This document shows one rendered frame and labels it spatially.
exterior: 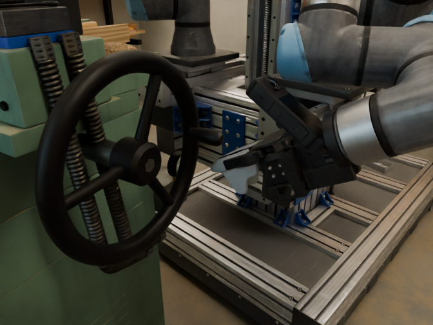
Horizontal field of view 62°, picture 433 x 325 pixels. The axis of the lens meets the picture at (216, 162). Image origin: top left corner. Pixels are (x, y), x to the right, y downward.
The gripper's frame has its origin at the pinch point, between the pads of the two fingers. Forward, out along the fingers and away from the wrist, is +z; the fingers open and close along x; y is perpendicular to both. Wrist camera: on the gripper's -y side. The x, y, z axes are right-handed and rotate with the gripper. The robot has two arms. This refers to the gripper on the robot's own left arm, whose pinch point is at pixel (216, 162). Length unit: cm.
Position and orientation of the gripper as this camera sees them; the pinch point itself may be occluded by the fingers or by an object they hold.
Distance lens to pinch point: 56.0
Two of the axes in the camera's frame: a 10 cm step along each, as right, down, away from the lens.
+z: -7.4, 2.5, 6.2
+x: 5.2, -3.8, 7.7
